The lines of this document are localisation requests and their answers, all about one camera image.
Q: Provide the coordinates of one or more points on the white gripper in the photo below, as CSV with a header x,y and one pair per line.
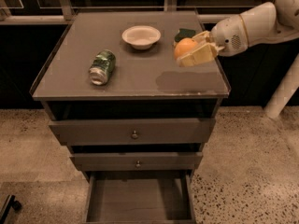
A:
x,y
229,36

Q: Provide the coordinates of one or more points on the orange fruit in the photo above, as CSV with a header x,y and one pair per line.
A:
x,y
183,46

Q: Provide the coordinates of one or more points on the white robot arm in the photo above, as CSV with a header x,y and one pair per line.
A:
x,y
269,23

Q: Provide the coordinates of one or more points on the grey drawer cabinet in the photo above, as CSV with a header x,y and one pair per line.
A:
x,y
145,84

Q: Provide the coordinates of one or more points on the top grey drawer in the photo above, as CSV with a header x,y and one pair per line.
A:
x,y
118,131

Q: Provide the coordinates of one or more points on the top drawer metal knob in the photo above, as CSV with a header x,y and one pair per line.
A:
x,y
134,135

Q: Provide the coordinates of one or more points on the drawer metal knob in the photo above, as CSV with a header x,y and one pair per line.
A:
x,y
134,135
138,164

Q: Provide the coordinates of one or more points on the middle grey drawer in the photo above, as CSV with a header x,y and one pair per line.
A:
x,y
126,161

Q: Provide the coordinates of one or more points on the middle drawer metal knob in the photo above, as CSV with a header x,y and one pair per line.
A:
x,y
138,164

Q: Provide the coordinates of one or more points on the bottom open grey drawer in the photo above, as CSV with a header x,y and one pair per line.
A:
x,y
139,197

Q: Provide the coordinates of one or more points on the green yellow sponge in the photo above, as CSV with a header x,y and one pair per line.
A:
x,y
183,33

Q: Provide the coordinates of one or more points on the white bowl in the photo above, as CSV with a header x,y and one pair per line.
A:
x,y
141,36

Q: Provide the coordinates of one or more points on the white pole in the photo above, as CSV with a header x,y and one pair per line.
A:
x,y
284,92

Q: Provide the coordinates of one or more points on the green soda can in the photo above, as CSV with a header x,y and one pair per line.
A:
x,y
102,67

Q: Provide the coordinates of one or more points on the black caster wheel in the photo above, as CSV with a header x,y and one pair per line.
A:
x,y
10,203

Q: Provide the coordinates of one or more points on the metal railing frame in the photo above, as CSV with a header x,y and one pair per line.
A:
x,y
124,6

